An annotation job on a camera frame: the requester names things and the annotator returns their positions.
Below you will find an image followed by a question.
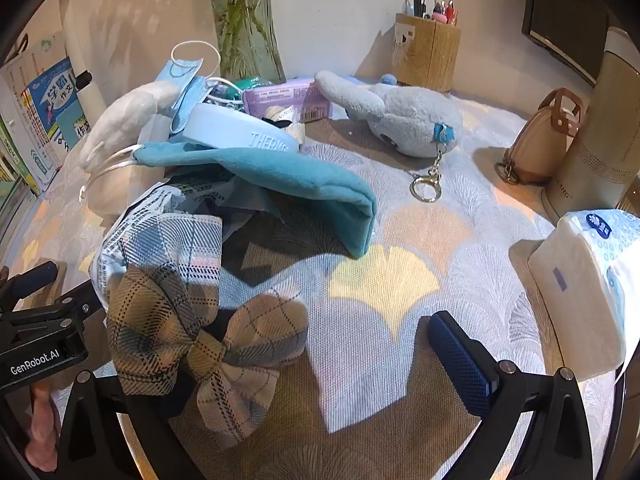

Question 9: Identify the plaid fabric bow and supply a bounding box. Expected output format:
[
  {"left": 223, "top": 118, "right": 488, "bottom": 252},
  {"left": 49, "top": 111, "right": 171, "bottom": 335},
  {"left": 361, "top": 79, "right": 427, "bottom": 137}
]
[{"left": 106, "top": 268, "right": 308, "bottom": 448}]

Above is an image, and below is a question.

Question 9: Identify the white plush toy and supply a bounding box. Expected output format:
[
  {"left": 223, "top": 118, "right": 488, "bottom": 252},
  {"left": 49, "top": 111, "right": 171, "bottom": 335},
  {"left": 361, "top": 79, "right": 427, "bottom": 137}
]
[{"left": 79, "top": 80, "right": 180, "bottom": 174}]

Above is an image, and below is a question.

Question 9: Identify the light blue bottle strap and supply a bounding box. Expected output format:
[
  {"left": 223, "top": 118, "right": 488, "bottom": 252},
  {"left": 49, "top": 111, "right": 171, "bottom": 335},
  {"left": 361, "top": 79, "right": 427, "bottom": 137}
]
[{"left": 169, "top": 103, "right": 302, "bottom": 154}]

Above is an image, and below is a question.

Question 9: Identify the light blue surgical mask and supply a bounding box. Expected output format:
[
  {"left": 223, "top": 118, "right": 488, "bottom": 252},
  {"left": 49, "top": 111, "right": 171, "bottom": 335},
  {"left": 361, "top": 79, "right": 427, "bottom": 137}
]
[{"left": 156, "top": 40, "right": 241, "bottom": 136}]

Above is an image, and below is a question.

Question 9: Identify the teal drawstring pouch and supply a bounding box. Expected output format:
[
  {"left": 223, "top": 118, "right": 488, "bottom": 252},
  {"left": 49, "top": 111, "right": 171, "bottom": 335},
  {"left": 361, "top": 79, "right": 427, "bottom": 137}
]
[{"left": 134, "top": 142, "right": 378, "bottom": 258}]

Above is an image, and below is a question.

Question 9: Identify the grey blue plush keychain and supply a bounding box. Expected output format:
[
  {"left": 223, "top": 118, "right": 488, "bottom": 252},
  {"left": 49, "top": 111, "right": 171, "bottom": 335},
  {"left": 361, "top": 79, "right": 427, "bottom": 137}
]
[{"left": 314, "top": 70, "right": 463, "bottom": 204}]

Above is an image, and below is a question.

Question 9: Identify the purple wet wipes pack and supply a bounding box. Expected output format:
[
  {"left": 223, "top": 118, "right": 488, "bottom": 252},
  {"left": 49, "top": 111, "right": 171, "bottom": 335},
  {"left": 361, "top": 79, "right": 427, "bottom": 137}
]
[{"left": 242, "top": 78, "right": 332, "bottom": 124}]

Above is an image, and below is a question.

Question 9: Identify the white lace ribbon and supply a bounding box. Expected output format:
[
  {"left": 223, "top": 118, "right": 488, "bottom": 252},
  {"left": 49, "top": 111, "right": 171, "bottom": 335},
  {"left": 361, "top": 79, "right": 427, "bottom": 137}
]
[{"left": 262, "top": 105, "right": 306, "bottom": 145}]

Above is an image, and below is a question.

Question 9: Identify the person's left hand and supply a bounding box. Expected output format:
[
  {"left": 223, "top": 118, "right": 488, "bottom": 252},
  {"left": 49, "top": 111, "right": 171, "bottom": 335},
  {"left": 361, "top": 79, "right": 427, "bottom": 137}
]
[{"left": 25, "top": 382, "right": 58, "bottom": 472}]

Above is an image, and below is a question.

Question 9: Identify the white tissue pack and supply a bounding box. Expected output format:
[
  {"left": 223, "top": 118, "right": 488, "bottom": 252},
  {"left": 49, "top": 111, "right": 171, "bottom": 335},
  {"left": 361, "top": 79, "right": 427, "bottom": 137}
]
[{"left": 528, "top": 209, "right": 640, "bottom": 382}]

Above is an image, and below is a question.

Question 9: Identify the stack of books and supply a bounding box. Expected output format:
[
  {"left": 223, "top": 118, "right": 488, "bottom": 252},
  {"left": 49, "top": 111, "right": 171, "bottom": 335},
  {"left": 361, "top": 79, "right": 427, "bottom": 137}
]
[{"left": 0, "top": 31, "right": 94, "bottom": 241}]

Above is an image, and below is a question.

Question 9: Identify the patterned table cloth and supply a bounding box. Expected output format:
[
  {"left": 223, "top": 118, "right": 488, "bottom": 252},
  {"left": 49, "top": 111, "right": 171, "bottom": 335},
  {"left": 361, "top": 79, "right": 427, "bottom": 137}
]
[{"left": 8, "top": 74, "right": 622, "bottom": 480}]

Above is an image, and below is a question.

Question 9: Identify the beige thermos bottle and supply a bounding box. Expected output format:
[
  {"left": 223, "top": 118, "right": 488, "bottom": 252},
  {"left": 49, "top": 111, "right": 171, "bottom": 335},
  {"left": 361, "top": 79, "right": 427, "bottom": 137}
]
[{"left": 542, "top": 27, "right": 640, "bottom": 222}]

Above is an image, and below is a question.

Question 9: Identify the glass vase with stems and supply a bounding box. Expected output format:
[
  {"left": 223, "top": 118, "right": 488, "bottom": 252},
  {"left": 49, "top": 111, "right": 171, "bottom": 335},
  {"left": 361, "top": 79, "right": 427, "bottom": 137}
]
[{"left": 212, "top": 0, "right": 285, "bottom": 84}]

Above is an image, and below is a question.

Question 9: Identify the cardboard pen holder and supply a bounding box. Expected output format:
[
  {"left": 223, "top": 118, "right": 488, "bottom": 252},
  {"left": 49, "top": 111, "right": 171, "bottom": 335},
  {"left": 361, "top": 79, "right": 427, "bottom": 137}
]
[{"left": 392, "top": 13, "right": 461, "bottom": 93}]

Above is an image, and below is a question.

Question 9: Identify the beige mini bag keychain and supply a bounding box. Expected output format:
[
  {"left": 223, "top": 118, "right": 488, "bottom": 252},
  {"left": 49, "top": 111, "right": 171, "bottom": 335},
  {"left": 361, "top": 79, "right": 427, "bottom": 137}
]
[{"left": 495, "top": 87, "right": 585, "bottom": 185}]

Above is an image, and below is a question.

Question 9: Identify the dark wall television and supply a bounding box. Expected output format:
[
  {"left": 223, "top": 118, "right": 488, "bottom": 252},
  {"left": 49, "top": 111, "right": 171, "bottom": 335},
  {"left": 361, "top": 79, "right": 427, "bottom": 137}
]
[{"left": 522, "top": 0, "right": 620, "bottom": 86}]

